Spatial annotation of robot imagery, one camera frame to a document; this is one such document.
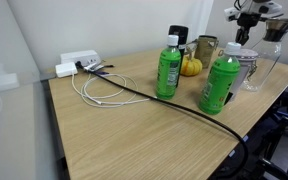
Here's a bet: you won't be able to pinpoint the gold metal cup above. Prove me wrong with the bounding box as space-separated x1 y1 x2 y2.
194 35 218 69

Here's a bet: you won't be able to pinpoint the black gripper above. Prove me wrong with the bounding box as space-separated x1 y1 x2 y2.
235 13 261 45

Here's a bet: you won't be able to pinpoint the glass carafe with steel funnel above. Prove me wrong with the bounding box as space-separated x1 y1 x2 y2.
241 18 288 92

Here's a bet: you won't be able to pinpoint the green bottle near table edge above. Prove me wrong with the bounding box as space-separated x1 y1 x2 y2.
198 42 241 115

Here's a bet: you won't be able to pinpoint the small yellow pumpkin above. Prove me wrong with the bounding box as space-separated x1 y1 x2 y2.
180 55 203 77

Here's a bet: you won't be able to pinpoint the thick black cable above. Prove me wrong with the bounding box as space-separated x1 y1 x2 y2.
75 60 250 179

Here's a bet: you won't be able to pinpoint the green bottle nearer wall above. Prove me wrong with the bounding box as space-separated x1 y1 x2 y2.
156 35 181 99

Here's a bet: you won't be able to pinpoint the white power strip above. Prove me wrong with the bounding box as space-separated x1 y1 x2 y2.
60 50 101 66

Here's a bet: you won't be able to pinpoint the white coiled cable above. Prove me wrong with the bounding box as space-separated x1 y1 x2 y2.
71 72 151 109

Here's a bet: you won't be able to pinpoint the white power adapter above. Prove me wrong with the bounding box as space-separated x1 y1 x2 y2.
55 62 78 78

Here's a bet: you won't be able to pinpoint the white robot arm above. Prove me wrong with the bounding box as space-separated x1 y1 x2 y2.
235 0 282 45

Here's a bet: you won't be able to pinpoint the white clip-top canister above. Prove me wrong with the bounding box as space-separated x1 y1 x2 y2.
229 49 258 101

